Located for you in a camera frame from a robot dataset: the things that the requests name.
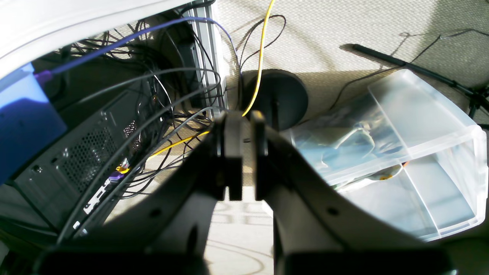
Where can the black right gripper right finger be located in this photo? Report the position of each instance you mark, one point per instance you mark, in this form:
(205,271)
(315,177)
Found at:
(318,231)

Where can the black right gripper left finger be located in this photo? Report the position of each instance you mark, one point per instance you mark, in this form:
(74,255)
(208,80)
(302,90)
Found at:
(166,233)

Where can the clear plastic storage bin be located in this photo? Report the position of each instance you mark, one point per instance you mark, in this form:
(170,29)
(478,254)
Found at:
(404,153)

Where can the black round stand base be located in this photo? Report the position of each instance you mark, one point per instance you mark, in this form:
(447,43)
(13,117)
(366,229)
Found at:
(282,99)

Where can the black tripod leg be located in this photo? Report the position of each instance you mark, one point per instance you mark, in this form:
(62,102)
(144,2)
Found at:
(478,98)

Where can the aluminium table frame leg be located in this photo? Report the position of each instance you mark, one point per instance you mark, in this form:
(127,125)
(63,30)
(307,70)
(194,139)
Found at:
(209,56)

